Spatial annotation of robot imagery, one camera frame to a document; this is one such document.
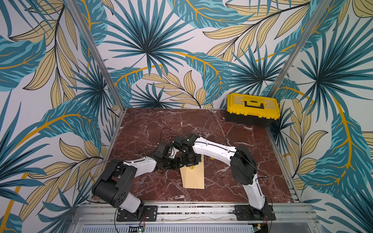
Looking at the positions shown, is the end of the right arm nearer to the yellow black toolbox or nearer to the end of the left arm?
the end of the left arm

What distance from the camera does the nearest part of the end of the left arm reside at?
727mm

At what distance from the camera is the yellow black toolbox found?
100 cm

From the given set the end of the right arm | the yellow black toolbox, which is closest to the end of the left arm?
the end of the right arm

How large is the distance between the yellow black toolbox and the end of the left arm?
50 cm
